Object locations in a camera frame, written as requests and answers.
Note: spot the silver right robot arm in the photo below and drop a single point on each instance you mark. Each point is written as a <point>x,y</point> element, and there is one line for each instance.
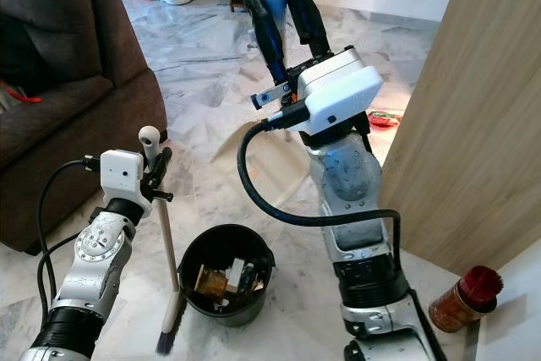
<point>355,183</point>

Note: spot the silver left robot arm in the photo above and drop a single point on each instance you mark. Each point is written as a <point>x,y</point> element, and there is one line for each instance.
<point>89,272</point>

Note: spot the dark brown fabric sofa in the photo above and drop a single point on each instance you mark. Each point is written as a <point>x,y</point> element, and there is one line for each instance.
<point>76,99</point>

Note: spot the black round waste bin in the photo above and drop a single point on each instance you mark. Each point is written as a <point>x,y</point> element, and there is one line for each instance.
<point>228,310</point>

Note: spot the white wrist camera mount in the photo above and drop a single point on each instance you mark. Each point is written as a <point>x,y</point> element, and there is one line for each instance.
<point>121,175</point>
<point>347,90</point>

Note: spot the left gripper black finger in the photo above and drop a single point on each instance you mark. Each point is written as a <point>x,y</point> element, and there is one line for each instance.
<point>159,163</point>

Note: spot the small red floor dish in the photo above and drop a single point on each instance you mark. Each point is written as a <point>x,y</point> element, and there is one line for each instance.
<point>385,118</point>

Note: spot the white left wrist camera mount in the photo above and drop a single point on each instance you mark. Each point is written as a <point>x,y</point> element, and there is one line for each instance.
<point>121,175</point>

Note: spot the light wood cabinet panel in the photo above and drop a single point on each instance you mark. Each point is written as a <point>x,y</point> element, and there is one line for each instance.
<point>465,124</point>

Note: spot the orange jar with red lid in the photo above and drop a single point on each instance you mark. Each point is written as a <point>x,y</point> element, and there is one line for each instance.
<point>465,298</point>

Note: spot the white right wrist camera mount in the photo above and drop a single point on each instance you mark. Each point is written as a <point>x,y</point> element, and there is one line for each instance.
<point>347,90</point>

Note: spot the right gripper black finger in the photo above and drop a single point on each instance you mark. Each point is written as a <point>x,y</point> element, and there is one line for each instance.
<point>266,40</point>
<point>308,19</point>

